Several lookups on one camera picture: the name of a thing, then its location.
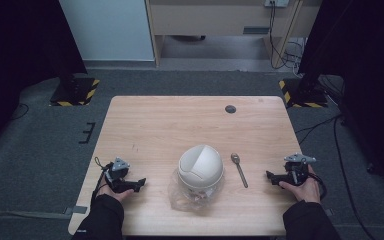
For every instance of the person's left hand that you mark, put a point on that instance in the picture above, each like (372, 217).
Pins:
(113, 194)

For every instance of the grey power strip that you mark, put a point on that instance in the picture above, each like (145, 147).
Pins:
(276, 2)

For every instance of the white rounded lid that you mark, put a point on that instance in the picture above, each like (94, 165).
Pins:
(200, 166)

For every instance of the beige wooden desk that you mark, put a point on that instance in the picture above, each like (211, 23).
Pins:
(213, 20)

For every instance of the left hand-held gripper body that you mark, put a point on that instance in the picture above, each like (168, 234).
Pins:
(119, 168)

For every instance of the clear plastic container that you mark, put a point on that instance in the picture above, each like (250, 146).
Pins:
(181, 200)

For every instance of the black stand base striped tape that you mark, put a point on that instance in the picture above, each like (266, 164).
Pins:
(75, 93)
(305, 95)

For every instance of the grey floor tape strip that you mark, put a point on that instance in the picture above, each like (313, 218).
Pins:
(76, 210)

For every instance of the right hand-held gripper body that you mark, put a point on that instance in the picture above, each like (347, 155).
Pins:
(296, 168)

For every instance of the metal spoon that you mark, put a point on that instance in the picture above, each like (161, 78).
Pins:
(240, 171)

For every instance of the person's right hand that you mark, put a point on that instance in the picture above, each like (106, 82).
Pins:
(305, 190)

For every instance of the black curtain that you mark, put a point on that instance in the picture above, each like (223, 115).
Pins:
(363, 66)
(20, 60)

